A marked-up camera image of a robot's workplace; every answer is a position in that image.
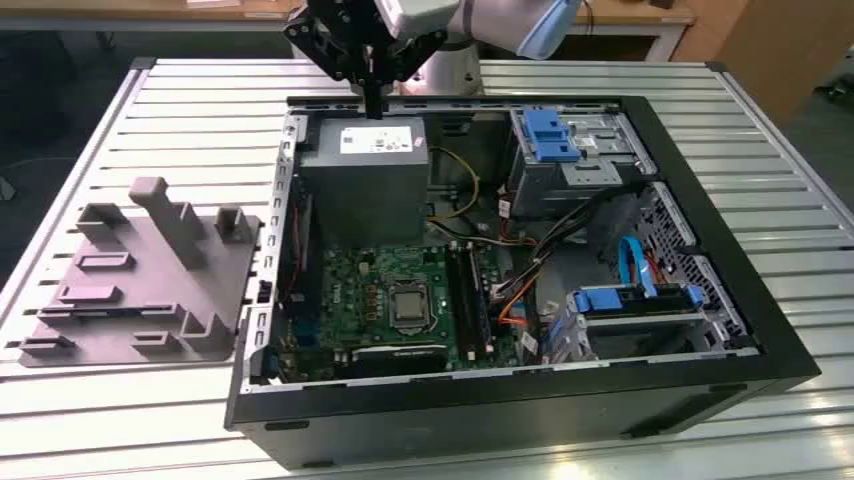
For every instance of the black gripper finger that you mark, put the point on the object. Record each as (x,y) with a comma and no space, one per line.
(320,45)
(420,50)

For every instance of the dark RAM stick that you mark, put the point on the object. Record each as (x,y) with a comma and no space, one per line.
(480,300)
(107,312)

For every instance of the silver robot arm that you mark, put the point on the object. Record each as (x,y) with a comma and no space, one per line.
(454,70)

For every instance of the black RAM slot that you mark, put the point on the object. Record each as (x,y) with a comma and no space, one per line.
(455,300)
(463,300)
(471,300)

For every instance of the blue bay carrier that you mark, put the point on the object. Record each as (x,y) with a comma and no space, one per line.
(547,135)

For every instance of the wooden desk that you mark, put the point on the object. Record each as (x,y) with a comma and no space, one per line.
(620,15)

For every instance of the grey power supply unit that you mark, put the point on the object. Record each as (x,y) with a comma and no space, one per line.
(360,200)

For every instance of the metal drive cage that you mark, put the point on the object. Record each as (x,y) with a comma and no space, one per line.
(594,170)

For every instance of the green motherboard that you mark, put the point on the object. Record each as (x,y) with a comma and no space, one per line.
(347,280)

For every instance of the silver CPU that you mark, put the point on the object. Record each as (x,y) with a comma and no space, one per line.
(408,306)

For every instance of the wooden cabinet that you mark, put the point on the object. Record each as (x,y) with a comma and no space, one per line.
(767,50)

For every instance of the grey parts rack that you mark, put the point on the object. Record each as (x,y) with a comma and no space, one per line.
(167,280)

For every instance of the CPU socket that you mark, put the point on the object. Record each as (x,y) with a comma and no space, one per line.
(400,330)

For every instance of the blue disk carrier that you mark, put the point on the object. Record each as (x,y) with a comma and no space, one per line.
(607,300)

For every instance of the blue board connector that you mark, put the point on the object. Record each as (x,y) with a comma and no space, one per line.
(307,336)

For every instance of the black graphics card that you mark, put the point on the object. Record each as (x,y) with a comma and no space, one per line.
(400,356)

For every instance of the metal disk bay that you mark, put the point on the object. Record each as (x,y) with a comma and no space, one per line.
(640,322)

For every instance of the blue port connector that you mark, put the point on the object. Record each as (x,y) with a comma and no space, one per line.
(272,365)

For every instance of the black PC case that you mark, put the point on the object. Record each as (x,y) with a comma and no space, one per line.
(467,415)

